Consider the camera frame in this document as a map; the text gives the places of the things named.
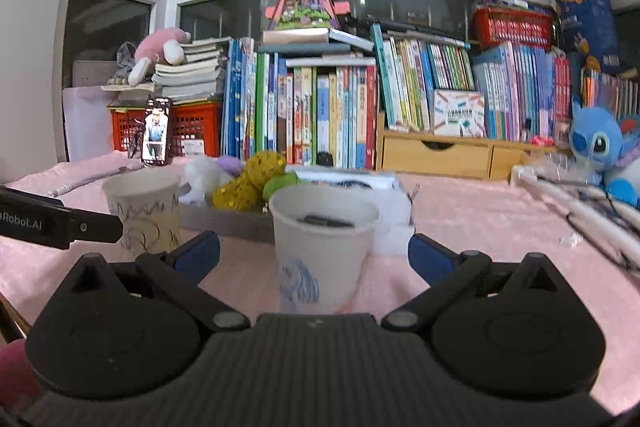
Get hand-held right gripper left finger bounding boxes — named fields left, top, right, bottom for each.
left=55, top=231, right=251, bottom=333

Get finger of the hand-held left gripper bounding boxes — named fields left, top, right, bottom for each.
left=74, top=210, right=123, bottom=244

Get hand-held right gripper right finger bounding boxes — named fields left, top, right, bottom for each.
left=382, top=233, right=581, bottom=332

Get grey cardboard box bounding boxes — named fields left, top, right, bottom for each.
left=177, top=167, right=416, bottom=254

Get white fluffy plush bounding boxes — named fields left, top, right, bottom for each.
left=182, top=157, right=236, bottom=206

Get yellow sequin cloth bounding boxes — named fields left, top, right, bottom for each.
left=212, top=152, right=287, bottom=212

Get purple plush toy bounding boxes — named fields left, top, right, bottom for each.
left=217, top=157, right=246, bottom=176

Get green scrunchie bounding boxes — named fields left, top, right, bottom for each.
left=262, top=172, right=299, bottom=204

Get white paper cup crayon drawing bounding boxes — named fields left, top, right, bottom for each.
left=269, top=186, right=382, bottom=315

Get paper cup black scribbles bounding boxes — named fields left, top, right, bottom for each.
left=102, top=169, right=181, bottom=259

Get pink striped tablecloth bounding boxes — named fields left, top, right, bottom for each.
left=0, top=157, right=640, bottom=414

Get toy bicycle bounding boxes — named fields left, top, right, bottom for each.
left=127, top=117, right=147, bottom=159

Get red plastic crate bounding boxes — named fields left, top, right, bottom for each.
left=172, top=102, right=222, bottom=158
left=111, top=107, right=146, bottom=154

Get wooden drawer organizer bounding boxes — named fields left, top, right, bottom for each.
left=375, top=112, right=557, bottom=180

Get white storage box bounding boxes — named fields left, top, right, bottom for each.
left=62, top=61, right=117, bottom=162

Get smartphone in dark case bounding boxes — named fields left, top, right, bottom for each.
left=141, top=98, right=173, bottom=166

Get white printer box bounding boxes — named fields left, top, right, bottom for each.
left=431, top=89, right=486, bottom=138

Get person's magenta trouser leg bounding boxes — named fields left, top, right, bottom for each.
left=0, top=339, right=42, bottom=410

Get white pipe rack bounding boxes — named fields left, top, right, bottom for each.
left=510, top=164, right=640, bottom=269

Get clear plastic wrapper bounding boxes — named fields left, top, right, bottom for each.
left=537, top=151, right=601, bottom=184

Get grey plush toy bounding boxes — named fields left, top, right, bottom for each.
left=107, top=43, right=139, bottom=88

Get row of tall picture books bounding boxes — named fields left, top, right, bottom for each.
left=220, top=37, right=379, bottom=170

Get stack of lying books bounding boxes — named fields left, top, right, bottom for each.
left=150, top=38, right=232, bottom=105

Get pink white plush toy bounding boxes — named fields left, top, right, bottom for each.
left=127, top=28, right=192, bottom=86

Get blue alien plush toy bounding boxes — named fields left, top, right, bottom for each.
left=570, top=99, right=640, bottom=208

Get red plastic basket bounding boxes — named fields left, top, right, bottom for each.
left=472, top=7, right=555, bottom=51

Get row of thin booklets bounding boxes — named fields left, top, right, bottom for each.
left=580, top=69, right=640, bottom=122

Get blue cardboard box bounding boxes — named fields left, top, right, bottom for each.
left=554, top=0, right=621, bottom=68

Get coiled white cord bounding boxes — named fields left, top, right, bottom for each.
left=47, top=164, right=146, bottom=198

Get black cable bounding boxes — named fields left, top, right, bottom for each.
left=537, top=177, right=640, bottom=268

